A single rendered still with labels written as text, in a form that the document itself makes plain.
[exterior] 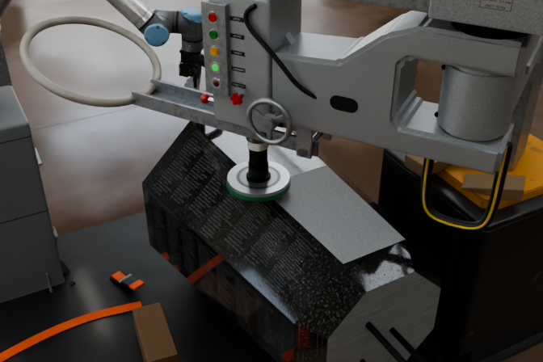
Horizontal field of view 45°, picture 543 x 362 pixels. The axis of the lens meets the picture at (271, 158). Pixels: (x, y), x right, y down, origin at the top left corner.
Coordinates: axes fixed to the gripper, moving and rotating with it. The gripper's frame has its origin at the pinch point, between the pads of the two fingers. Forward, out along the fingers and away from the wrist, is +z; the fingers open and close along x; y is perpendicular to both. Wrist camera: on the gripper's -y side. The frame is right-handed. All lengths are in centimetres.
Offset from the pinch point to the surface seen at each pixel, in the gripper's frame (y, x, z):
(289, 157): -45, 42, -1
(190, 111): -12, 62, -28
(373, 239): -76, 86, -5
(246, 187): -33, 71, -7
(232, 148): -22.6, 38.0, 0.6
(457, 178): -106, 43, -3
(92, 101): 20, 64, -29
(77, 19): 40, 24, -38
